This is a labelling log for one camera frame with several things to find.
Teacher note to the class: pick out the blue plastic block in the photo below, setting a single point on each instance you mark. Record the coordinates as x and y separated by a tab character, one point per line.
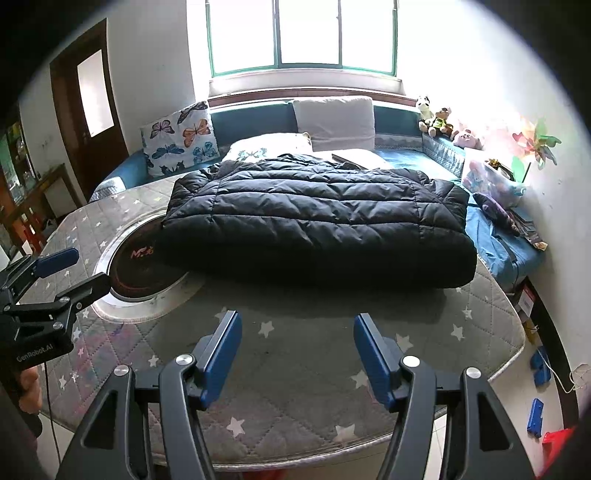
540	367
535	417

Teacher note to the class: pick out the green-framed window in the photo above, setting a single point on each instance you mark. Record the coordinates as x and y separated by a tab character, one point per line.
300	37

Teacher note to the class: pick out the dark wooden door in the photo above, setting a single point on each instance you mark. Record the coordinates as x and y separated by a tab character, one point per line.
90	110

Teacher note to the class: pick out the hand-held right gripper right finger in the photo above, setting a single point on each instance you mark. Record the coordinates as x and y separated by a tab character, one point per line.
374	355

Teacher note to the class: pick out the black down jacket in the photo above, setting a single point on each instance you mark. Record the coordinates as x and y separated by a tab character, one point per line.
314	217

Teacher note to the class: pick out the monkey plush toy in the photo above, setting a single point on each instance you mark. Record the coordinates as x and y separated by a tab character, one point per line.
439	122

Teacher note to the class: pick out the butterfly print cushion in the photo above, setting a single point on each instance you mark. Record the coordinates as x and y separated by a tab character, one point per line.
180	138

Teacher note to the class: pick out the purple cloth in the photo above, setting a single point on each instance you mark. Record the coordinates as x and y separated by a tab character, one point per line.
496	210

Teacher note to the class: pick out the pink pig plush toy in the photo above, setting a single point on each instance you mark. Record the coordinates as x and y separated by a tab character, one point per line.
467	139

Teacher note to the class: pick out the cow plush toy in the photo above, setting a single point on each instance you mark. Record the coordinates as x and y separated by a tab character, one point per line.
425	113

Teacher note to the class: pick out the round black white-rimmed mat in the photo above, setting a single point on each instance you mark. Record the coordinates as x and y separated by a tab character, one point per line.
138	277

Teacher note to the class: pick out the colourful pinwheel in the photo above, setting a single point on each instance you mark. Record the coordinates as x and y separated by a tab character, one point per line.
538	143

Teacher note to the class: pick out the clear bag of toys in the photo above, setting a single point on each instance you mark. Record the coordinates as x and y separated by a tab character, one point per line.
491	180

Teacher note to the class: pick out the person's left forearm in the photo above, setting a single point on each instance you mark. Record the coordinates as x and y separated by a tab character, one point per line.
18	443

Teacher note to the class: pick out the blue padded bed surround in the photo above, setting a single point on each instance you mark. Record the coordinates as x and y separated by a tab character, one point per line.
254	117

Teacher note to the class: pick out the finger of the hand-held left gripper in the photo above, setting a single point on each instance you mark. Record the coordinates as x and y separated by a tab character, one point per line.
87	288
55	261

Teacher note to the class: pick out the wooden desk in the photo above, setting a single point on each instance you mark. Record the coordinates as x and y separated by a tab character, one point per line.
44	189

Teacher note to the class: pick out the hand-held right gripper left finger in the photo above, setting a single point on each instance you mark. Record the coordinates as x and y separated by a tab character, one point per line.
221	355

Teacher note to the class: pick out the wooden display cabinet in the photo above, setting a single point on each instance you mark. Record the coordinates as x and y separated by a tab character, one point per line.
16	161

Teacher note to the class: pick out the cardboard box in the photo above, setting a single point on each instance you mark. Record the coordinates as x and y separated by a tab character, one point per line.
525	302

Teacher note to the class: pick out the blue bed sheet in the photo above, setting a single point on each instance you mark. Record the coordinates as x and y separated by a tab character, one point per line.
503	254

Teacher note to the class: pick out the white pillow with butterfly print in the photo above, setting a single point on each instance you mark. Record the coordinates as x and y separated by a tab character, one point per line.
272	145

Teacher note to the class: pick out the person's left hand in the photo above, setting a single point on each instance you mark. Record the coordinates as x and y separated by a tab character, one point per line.
30	390

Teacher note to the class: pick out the grey plain pillow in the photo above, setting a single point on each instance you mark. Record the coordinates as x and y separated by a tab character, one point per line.
334	122

